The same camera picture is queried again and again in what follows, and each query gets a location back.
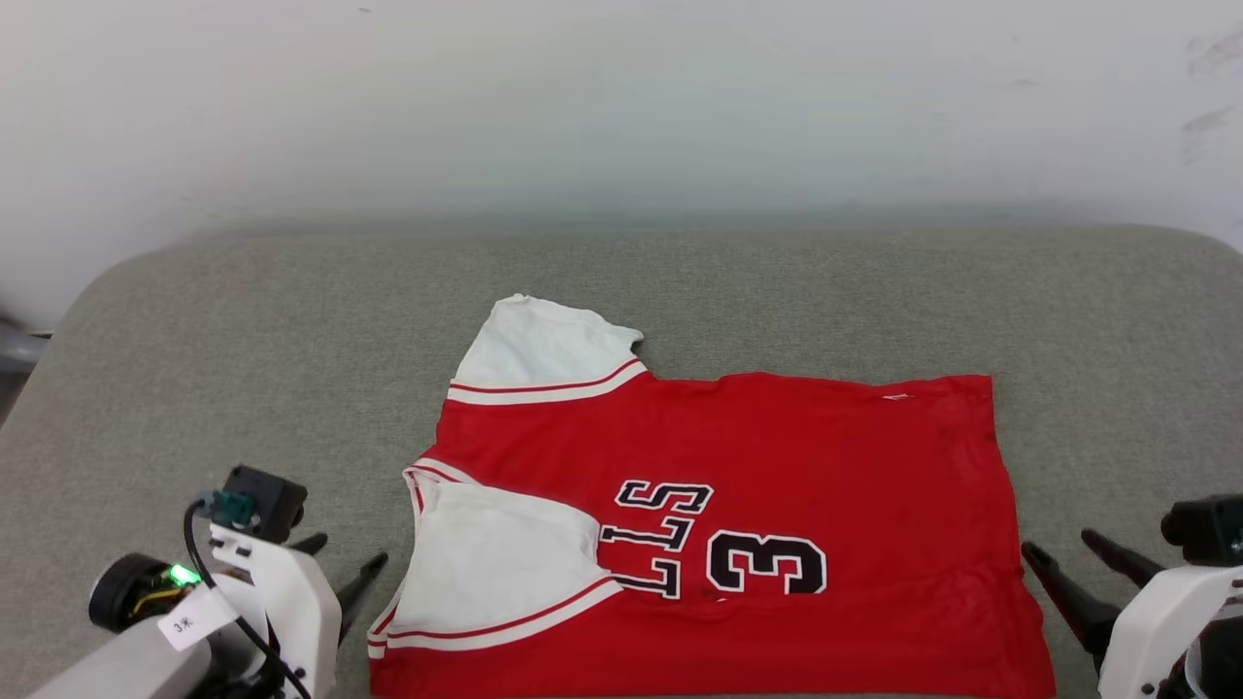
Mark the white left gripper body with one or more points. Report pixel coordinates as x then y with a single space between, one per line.
296 607

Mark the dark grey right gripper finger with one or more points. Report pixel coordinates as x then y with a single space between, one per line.
1078 610
1126 561

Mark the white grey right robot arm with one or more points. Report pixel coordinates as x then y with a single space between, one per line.
1222 665

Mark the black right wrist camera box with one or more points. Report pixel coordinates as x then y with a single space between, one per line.
1209 529

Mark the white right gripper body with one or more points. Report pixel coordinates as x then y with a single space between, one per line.
1146 641

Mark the white paper label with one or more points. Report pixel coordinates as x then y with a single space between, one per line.
194 619

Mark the red and white basketball jersey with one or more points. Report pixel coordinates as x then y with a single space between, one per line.
825 456

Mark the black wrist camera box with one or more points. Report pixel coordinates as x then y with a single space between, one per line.
1209 529
272 500

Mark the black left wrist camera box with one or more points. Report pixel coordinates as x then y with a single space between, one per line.
272 500

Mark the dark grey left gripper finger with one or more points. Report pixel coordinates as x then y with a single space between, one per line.
313 542
361 581

